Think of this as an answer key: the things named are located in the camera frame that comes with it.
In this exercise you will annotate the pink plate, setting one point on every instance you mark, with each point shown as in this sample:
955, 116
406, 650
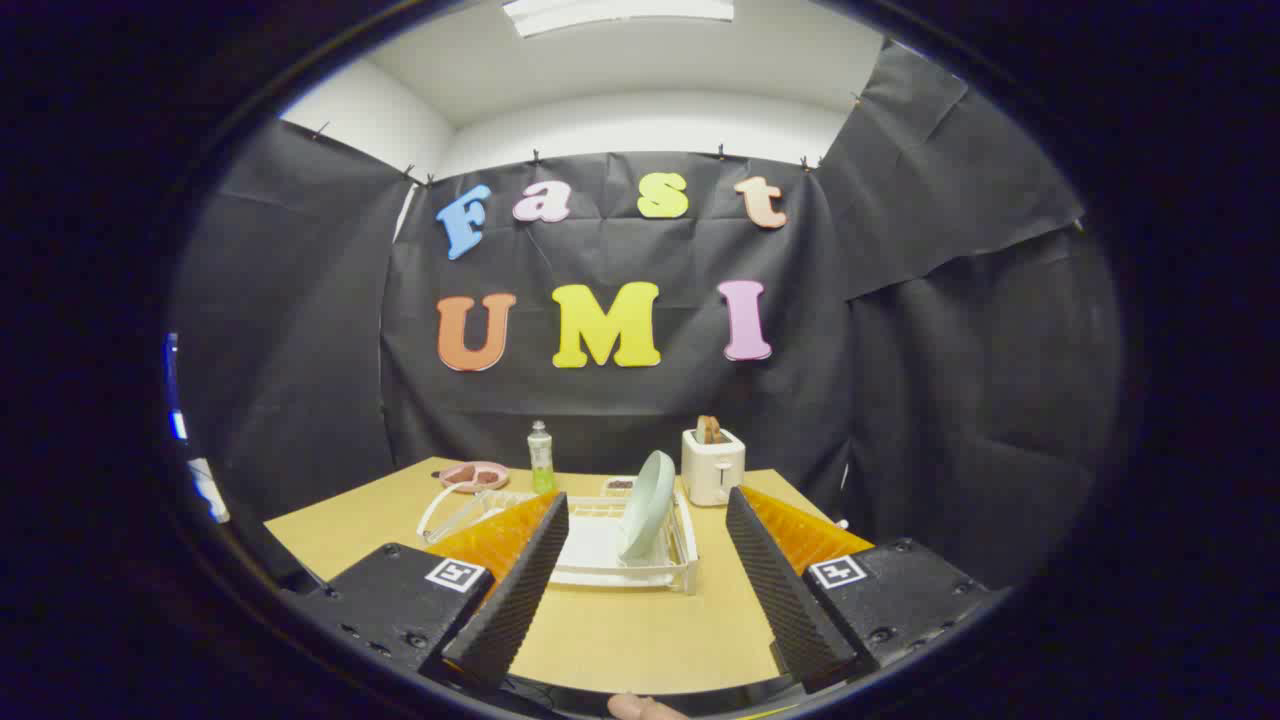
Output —
475, 465

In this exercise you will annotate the toasted bread slice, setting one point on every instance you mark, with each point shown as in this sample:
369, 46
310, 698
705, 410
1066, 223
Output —
717, 431
704, 431

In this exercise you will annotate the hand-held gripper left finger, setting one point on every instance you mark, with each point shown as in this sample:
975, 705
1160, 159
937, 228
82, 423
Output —
520, 600

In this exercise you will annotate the white divided condiment tray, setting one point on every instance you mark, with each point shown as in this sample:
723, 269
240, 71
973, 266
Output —
618, 485

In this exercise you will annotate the clear bottle green liquid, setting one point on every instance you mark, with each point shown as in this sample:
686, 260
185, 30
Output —
541, 465

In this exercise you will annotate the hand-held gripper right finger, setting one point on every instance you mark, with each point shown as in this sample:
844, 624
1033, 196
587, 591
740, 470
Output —
790, 600

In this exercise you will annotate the pale green plate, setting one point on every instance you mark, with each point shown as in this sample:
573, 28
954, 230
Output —
645, 505

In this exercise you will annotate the white toaster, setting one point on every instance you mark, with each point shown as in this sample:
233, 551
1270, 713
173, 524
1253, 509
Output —
712, 470

